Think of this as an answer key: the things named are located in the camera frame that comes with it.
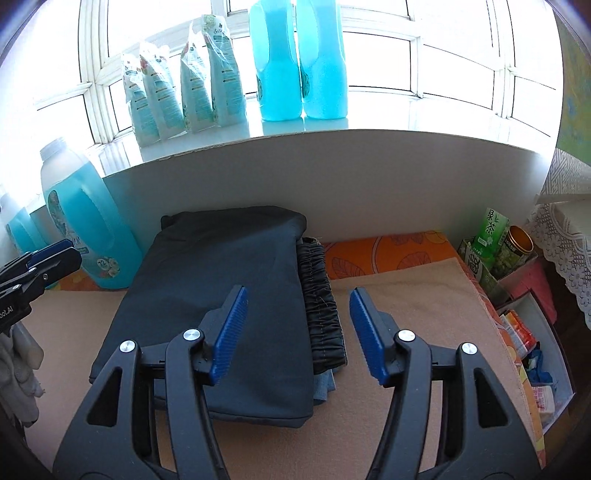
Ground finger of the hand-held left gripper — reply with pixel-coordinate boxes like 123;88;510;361
0;239;77;278
0;249;83;297

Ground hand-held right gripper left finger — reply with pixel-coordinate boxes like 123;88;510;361
52;285;250;480

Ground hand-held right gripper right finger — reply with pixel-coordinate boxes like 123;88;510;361
348;287;541;480

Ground black pants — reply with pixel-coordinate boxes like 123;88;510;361
89;205;348;416

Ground blue detergent bottle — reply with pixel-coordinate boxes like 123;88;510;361
248;0;304;122
295;0;348;119
39;137;145;291
0;187;49;259

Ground green tea carton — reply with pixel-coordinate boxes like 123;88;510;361
478;208;511;259
458;237;497;289

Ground orange snack packet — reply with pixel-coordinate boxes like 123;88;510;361
501;310;539;361

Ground detergent refill pouch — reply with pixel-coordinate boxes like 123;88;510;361
205;14;247;127
141;44;188;139
122;41;162;148
180;23;218;130

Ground green can gold rim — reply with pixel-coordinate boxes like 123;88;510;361
501;225;536;273

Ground pink box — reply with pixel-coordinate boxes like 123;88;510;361
505;256;557;315

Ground blue plastic bag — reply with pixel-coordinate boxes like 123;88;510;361
526;348;555;386

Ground white pink packet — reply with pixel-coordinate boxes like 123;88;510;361
531;385;557;416

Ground white storage box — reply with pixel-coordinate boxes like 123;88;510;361
496;288;578;435

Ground white windowsill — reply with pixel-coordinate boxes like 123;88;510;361
95;115;555;178

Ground white lace cloth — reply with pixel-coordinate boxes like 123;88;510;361
529;200;591;329

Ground grey patterned cloth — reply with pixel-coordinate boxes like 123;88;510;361
536;148;591;204

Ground white window frame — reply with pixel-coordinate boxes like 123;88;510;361
28;0;564;148

